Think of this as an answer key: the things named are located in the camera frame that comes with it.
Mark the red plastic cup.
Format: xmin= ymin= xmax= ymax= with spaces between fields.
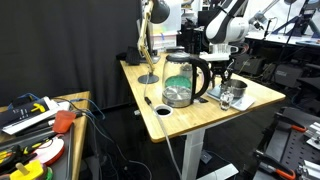
xmin=52 ymin=109 xmax=77 ymax=134

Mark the orange handled black clamp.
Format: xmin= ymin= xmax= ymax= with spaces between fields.
xmin=254 ymin=151 xmax=297 ymax=180

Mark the white printed cardboard box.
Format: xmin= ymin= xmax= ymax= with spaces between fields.
xmin=151 ymin=30 xmax=178 ymax=51

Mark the yellow toy block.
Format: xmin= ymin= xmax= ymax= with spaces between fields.
xmin=9 ymin=159 xmax=45 ymax=180

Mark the green round plate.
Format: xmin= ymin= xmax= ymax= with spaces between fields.
xmin=165 ymin=74 xmax=193 ymax=89

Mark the round table cable grommet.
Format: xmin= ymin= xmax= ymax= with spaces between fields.
xmin=154 ymin=104 xmax=174 ymax=118

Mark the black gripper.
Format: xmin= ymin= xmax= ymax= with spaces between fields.
xmin=209 ymin=60 xmax=234 ymax=85

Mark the black perforated board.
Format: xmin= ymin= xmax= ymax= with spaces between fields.
xmin=253 ymin=109 xmax=320 ymax=180

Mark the white table leg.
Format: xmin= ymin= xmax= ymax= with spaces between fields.
xmin=181 ymin=128 xmax=239 ymax=180

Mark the grey power cable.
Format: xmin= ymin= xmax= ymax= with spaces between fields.
xmin=143 ymin=64 xmax=183 ymax=180

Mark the silver metal pot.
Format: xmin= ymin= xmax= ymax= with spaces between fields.
xmin=219 ymin=79 xmax=248 ymax=98

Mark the yellow desk lamp grey head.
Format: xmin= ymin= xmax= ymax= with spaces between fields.
xmin=137 ymin=0 xmax=171 ymax=84

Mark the glass electric kettle black handle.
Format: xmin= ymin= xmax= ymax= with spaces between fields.
xmin=162 ymin=53 xmax=212 ymax=108

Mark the red white tape roll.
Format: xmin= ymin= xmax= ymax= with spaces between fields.
xmin=33 ymin=136 xmax=66 ymax=166

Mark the white kitchen scale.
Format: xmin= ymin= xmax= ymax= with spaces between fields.
xmin=206 ymin=83 xmax=256 ymax=112

